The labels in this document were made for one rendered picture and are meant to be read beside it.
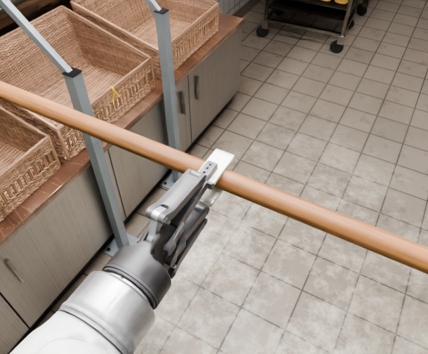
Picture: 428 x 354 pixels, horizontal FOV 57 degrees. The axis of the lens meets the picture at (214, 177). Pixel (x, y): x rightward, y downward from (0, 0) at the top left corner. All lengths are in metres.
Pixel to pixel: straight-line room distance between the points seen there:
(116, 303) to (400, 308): 1.62
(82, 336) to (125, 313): 0.04
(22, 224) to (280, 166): 1.41
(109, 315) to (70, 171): 1.13
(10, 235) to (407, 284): 1.61
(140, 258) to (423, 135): 2.46
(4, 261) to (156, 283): 1.06
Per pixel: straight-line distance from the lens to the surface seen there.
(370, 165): 2.44
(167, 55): 1.67
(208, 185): 0.51
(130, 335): 0.43
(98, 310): 0.42
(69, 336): 0.41
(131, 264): 0.44
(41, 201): 1.45
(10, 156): 1.65
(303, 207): 0.52
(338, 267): 1.95
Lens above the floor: 1.61
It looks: 47 degrees down
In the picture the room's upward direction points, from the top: straight up
